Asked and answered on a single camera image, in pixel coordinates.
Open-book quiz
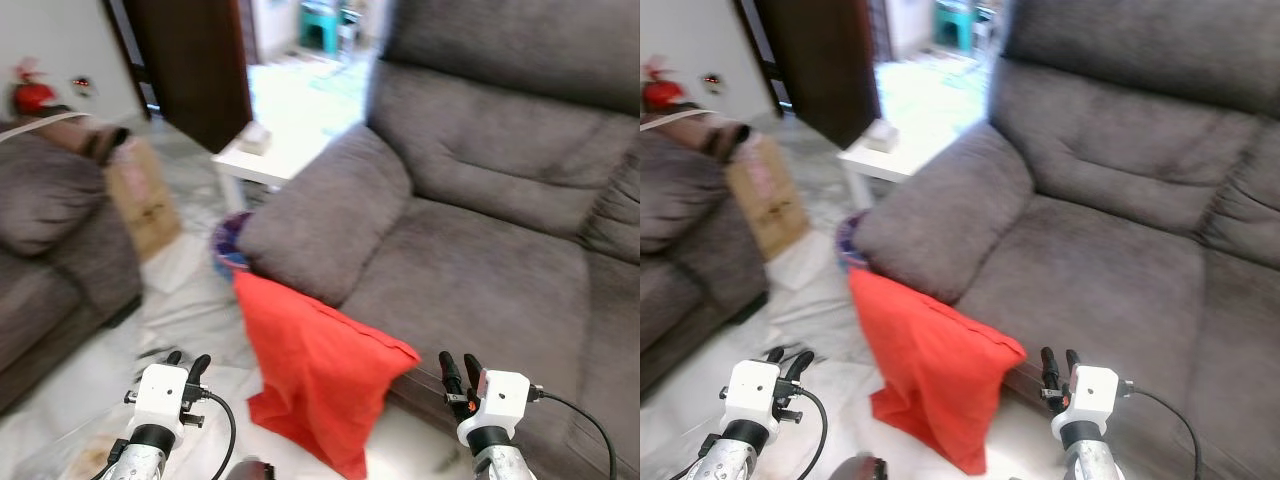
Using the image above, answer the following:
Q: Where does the grey brown fabric sofa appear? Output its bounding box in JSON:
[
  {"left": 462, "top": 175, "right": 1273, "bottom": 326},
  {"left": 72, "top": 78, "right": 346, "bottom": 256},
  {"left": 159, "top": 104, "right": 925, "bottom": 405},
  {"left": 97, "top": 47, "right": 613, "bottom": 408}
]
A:
[
  {"left": 640, "top": 130, "right": 769, "bottom": 393},
  {"left": 853, "top": 0, "right": 1280, "bottom": 480},
  {"left": 235, "top": 0, "right": 641, "bottom": 480},
  {"left": 0, "top": 128, "right": 143, "bottom": 416}
]

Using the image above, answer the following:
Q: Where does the rolled brown mat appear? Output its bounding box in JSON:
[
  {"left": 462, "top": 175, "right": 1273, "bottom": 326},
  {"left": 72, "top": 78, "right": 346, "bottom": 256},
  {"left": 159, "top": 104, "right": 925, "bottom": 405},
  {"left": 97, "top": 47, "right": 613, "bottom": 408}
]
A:
[
  {"left": 45, "top": 113, "right": 131, "bottom": 166},
  {"left": 665, "top": 110, "right": 753, "bottom": 161}
]

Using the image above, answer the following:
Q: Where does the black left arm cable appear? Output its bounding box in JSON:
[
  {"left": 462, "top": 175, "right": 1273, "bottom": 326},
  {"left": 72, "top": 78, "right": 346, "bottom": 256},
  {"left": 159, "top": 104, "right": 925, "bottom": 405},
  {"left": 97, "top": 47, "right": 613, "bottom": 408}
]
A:
[
  {"left": 198, "top": 392, "right": 238, "bottom": 480},
  {"left": 800, "top": 388, "right": 830, "bottom": 480}
]

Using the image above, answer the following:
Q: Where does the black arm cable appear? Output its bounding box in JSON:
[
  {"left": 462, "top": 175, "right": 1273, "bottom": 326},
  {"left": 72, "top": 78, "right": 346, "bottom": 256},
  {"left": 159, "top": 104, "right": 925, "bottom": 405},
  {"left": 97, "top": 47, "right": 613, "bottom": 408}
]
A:
[
  {"left": 800, "top": 388, "right": 830, "bottom": 480},
  {"left": 1118, "top": 385, "right": 1203, "bottom": 480},
  {"left": 528, "top": 390, "right": 619, "bottom": 480},
  {"left": 198, "top": 392, "right": 238, "bottom": 480}
]

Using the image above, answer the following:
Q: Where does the white side table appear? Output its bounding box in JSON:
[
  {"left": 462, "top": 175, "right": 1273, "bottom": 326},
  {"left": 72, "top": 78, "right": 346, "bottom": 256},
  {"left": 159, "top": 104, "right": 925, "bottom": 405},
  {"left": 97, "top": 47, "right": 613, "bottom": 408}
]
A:
[
  {"left": 211, "top": 120, "right": 331, "bottom": 213},
  {"left": 838, "top": 125, "right": 926, "bottom": 209}
]

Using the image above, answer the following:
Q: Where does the teal plastic stool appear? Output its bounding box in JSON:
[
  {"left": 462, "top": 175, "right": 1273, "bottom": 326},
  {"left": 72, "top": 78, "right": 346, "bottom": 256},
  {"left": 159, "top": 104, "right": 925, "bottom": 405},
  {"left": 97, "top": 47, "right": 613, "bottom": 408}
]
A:
[
  {"left": 935, "top": 0, "right": 976, "bottom": 53},
  {"left": 298, "top": 0, "right": 341, "bottom": 56}
]

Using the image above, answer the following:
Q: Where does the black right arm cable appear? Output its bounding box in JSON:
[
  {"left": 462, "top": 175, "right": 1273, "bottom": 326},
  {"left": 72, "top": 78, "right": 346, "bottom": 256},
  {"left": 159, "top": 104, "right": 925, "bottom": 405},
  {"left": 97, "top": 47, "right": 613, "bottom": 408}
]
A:
[
  {"left": 528, "top": 390, "right": 619, "bottom": 480},
  {"left": 1118, "top": 385, "right": 1203, "bottom": 480}
]

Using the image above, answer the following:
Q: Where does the dark brown wooden door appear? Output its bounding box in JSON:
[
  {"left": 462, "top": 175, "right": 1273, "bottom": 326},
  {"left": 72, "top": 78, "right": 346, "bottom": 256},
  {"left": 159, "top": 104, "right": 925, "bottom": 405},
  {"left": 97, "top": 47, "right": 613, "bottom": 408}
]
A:
[
  {"left": 105, "top": 0, "right": 254, "bottom": 154},
  {"left": 735, "top": 0, "right": 881, "bottom": 151}
]

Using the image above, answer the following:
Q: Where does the purple basket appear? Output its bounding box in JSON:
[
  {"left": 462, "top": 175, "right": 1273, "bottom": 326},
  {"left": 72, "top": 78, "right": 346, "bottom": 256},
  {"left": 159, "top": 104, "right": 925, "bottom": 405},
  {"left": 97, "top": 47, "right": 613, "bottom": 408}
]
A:
[
  {"left": 210, "top": 210, "right": 253, "bottom": 281},
  {"left": 835, "top": 210, "right": 871, "bottom": 273}
]

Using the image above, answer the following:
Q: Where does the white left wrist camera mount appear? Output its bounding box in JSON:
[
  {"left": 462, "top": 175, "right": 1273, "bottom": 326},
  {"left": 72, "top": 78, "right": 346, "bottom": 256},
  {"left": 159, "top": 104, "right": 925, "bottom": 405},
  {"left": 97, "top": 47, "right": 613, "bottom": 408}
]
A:
[
  {"left": 725, "top": 360, "right": 784, "bottom": 431},
  {"left": 133, "top": 363, "right": 191, "bottom": 433}
]

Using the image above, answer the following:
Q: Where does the white sheet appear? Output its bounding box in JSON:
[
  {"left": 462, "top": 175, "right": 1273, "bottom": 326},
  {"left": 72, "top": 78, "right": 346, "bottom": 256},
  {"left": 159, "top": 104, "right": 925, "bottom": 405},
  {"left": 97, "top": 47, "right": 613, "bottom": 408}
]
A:
[
  {"left": 765, "top": 235, "right": 846, "bottom": 291},
  {"left": 140, "top": 232, "right": 216, "bottom": 296}
]

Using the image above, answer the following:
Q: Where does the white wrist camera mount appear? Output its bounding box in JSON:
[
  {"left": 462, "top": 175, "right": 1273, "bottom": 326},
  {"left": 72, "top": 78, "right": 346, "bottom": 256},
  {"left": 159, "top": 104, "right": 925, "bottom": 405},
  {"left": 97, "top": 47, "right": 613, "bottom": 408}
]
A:
[
  {"left": 725, "top": 360, "right": 784, "bottom": 431},
  {"left": 480, "top": 369, "right": 532, "bottom": 428},
  {"left": 133, "top": 363, "right": 191, "bottom": 433},
  {"left": 1063, "top": 364, "right": 1120, "bottom": 423}
]

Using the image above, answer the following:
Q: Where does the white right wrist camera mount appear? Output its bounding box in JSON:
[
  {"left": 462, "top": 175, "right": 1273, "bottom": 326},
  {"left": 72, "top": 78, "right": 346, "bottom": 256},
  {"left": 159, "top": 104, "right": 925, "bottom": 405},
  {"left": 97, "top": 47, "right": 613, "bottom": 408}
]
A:
[
  {"left": 1063, "top": 364, "right": 1120, "bottom": 423},
  {"left": 480, "top": 369, "right": 532, "bottom": 428}
]

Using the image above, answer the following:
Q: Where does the white strap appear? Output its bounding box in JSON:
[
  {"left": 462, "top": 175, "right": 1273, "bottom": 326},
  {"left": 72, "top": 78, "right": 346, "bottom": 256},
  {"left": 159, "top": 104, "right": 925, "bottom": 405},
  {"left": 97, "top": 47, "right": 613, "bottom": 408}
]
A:
[
  {"left": 640, "top": 108, "right": 716, "bottom": 129},
  {"left": 0, "top": 111, "right": 91, "bottom": 143}
]

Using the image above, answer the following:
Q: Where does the red fabric pillow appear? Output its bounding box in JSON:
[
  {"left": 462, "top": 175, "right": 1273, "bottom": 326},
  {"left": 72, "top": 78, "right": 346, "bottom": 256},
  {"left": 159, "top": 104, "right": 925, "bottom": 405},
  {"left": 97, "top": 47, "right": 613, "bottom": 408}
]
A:
[
  {"left": 232, "top": 270, "right": 423, "bottom": 480},
  {"left": 848, "top": 266, "right": 1029, "bottom": 476}
]

